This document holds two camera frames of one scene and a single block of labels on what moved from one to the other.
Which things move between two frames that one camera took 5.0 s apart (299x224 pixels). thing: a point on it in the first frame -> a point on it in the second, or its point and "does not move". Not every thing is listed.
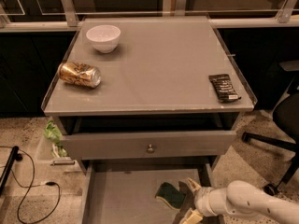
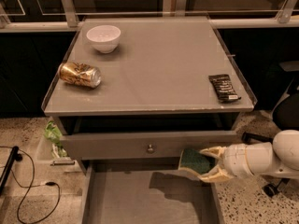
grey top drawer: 153,144 does not move
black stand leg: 15,156 does not move
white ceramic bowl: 105,37 does not move
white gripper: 202,200 -> 235,161
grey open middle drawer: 125,193 does not move
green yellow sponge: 171,195 -> 196,161
